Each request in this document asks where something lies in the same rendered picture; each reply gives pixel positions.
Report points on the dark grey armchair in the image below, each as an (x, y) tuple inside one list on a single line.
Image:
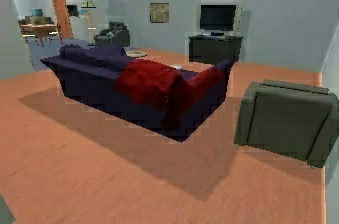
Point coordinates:
[(114, 35)]

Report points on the round beige coffee table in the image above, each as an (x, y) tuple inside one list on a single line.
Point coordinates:
[(136, 53)]

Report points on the orange wooden room door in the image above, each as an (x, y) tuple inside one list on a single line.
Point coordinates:
[(63, 18)]

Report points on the black television cabinet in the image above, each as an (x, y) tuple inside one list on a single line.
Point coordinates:
[(213, 50)]

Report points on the dark purple sofa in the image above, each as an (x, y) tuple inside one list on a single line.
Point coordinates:
[(87, 80)]

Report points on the teal pot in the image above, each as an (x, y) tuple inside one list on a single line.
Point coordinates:
[(37, 12)]

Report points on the olive green armchair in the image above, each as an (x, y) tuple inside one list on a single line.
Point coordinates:
[(287, 123)]

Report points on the black television set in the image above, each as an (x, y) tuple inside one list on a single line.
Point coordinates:
[(217, 17)]

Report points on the brown framed wall picture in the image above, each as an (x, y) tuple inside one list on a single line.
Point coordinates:
[(159, 12)]

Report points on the red blanket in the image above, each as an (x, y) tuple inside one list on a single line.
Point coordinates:
[(150, 83)]

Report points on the wooden dining table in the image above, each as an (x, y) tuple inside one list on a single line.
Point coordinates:
[(38, 30)]

